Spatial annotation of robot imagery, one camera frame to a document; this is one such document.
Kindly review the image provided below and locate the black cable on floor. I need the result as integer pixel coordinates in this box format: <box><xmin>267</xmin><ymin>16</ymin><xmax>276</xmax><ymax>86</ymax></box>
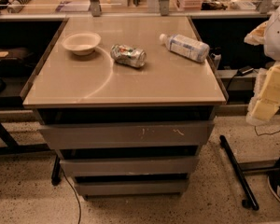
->
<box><xmin>61</xmin><ymin>168</ymin><xmax>83</xmax><ymax>224</ymax></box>

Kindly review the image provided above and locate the grey drawer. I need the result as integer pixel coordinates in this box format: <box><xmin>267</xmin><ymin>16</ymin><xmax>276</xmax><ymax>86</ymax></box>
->
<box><xmin>40</xmin><ymin>121</ymin><xmax>214</xmax><ymax>149</ymax></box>
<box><xmin>75</xmin><ymin>180</ymin><xmax>189</xmax><ymax>196</ymax></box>
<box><xmin>60</xmin><ymin>156</ymin><xmax>199</xmax><ymax>176</ymax></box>

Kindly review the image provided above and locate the clear plastic water bottle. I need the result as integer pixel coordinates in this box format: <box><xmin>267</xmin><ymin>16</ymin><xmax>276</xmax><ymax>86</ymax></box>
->
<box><xmin>160</xmin><ymin>34</ymin><xmax>210</xmax><ymax>63</ymax></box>

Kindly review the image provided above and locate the black table leg left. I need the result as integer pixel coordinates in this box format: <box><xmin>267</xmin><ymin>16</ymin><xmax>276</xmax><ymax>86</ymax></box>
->
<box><xmin>0</xmin><ymin>122</ymin><xmax>49</xmax><ymax>155</ymax></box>

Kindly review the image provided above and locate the grey drawer cabinet glass top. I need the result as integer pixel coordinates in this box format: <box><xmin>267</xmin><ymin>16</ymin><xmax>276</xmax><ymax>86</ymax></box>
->
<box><xmin>20</xmin><ymin>15</ymin><xmax>230</xmax><ymax>202</ymax></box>

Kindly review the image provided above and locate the white paper bowl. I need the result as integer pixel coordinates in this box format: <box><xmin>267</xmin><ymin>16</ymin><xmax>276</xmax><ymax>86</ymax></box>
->
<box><xmin>62</xmin><ymin>32</ymin><xmax>101</xmax><ymax>56</ymax></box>

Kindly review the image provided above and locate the crushed aluminium can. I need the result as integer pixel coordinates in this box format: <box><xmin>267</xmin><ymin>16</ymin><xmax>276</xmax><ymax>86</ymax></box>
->
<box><xmin>110</xmin><ymin>44</ymin><xmax>147</xmax><ymax>68</ymax></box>

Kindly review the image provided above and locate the black bag on shelf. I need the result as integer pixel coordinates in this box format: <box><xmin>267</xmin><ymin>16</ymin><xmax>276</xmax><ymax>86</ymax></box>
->
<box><xmin>0</xmin><ymin>48</ymin><xmax>35</xmax><ymax>77</ymax></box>

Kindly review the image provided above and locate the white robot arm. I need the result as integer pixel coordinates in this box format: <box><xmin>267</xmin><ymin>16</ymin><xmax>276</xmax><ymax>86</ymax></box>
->
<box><xmin>244</xmin><ymin>6</ymin><xmax>280</xmax><ymax>126</ymax></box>

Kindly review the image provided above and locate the grey middle drawer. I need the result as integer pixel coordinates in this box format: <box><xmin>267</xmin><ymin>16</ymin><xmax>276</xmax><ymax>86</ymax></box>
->
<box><xmin>60</xmin><ymin>156</ymin><xmax>199</xmax><ymax>176</ymax></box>

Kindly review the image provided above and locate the grey top drawer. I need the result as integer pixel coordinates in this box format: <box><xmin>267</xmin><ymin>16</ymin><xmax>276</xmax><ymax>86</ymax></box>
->
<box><xmin>40</xmin><ymin>121</ymin><xmax>214</xmax><ymax>149</ymax></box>

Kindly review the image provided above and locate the black power adapter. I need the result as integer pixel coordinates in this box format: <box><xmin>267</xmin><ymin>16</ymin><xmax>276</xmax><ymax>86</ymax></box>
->
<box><xmin>237</xmin><ymin>65</ymin><xmax>254</xmax><ymax>77</ymax></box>

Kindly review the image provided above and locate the black thin cable right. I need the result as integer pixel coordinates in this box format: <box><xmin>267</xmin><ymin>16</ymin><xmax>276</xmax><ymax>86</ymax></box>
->
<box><xmin>254</xmin><ymin>119</ymin><xmax>280</xmax><ymax>137</ymax></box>

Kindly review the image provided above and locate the grey bottom drawer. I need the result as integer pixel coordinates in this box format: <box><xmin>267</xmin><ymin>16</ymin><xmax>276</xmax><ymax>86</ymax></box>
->
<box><xmin>75</xmin><ymin>180</ymin><xmax>189</xmax><ymax>196</ymax></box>

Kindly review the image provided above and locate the black floor stand leg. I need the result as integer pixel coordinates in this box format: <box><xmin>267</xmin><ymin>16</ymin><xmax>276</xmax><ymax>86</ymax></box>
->
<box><xmin>219</xmin><ymin>135</ymin><xmax>259</xmax><ymax>211</ymax></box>

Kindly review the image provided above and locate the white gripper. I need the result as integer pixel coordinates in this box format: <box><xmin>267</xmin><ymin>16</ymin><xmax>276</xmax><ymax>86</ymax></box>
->
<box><xmin>245</xmin><ymin>62</ymin><xmax>280</xmax><ymax>125</ymax></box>

